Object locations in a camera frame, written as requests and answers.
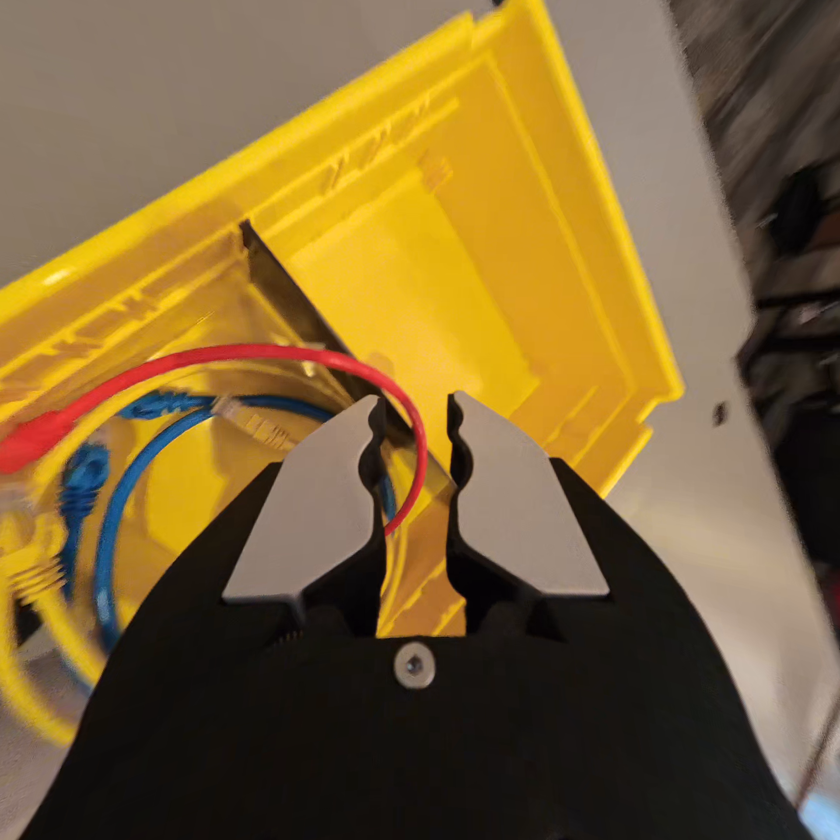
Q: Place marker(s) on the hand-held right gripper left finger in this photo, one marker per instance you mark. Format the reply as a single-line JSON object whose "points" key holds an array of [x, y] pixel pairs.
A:
{"points": [[315, 525]]}

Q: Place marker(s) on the large black office chair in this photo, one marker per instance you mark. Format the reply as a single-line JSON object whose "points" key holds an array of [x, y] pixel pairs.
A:
{"points": [[800, 394]]}

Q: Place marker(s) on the clear plastic divider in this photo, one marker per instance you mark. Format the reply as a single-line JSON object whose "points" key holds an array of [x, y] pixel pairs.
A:
{"points": [[295, 295]]}

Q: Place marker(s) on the yellow plastic bin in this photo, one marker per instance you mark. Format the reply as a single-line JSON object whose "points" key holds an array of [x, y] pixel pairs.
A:
{"points": [[459, 295]]}

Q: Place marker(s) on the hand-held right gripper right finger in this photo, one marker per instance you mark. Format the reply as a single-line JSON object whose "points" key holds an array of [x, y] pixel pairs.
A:
{"points": [[518, 518]]}

